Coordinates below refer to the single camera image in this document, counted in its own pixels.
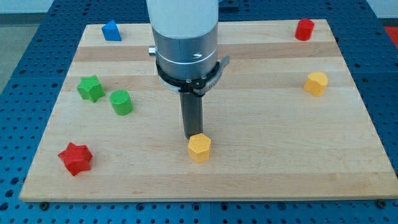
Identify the yellow hexagon block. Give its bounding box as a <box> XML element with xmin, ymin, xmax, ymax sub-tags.
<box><xmin>188</xmin><ymin>133</ymin><xmax>211</xmax><ymax>162</ymax></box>

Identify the red cylinder block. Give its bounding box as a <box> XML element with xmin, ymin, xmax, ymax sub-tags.
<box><xmin>295</xmin><ymin>19</ymin><xmax>315</xmax><ymax>41</ymax></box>

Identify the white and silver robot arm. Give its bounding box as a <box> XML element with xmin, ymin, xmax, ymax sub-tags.
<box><xmin>146</xmin><ymin>0</ymin><xmax>230</xmax><ymax>138</ymax></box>

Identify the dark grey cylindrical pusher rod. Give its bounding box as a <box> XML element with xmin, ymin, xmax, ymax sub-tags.
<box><xmin>180</xmin><ymin>93</ymin><xmax>203</xmax><ymax>139</ymax></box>

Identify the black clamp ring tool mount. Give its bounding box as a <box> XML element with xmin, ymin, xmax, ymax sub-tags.
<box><xmin>155</xmin><ymin>56</ymin><xmax>231</xmax><ymax>98</ymax></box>

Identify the green star block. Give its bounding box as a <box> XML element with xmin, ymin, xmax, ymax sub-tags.
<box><xmin>77</xmin><ymin>75</ymin><xmax>106</xmax><ymax>103</ymax></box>

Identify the wooden board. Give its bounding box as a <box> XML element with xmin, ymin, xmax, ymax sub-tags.
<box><xmin>20</xmin><ymin>19</ymin><xmax>397</xmax><ymax>202</ymax></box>

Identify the yellow heart block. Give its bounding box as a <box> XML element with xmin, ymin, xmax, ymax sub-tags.
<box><xmin>303</xmin><ymin>72</ymin><xmax>328</xmax><ymax>97</ymax></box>

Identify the red star block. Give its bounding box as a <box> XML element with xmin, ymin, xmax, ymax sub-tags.
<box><xmin>58</xmin><ymin>142</ymin><xmax>93</xmax><ymax>176</ymax></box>

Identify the blue triangle block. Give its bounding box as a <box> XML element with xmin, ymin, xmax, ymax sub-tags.
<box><xmin>101</xmin><ymin>20</ymin><xmax>122</xmax><ymax>41</ymax></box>

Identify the green cylinder block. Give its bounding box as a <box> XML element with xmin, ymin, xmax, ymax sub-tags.
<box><xmin>109</xmin><ymin>90</ymin><xmax>133</xmax><ymax>116</ymax></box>

